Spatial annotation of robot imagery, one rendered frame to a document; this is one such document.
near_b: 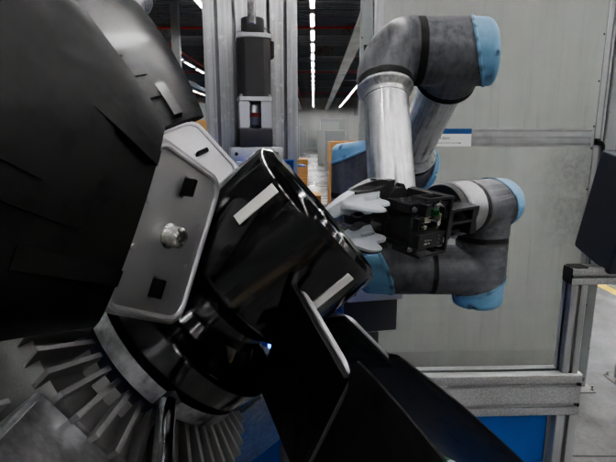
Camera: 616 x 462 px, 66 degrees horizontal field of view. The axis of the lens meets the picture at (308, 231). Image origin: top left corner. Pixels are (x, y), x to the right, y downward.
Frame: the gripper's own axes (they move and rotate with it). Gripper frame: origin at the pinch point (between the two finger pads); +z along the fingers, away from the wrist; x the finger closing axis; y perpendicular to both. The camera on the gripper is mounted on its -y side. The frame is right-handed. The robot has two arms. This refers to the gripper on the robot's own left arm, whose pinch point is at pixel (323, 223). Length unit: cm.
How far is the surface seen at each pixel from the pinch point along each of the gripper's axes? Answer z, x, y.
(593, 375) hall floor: -238, 123, -35
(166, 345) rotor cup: 24.6, 0.6, 15.0
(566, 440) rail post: -52, 44, 14
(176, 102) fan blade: 18.1, -12.4, 1.9
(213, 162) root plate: 17.0, -8.2, 6.0
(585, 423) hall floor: -187, 121, -19
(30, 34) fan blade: 30.6, -15.0, 18.0
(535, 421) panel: -49, 42, 9
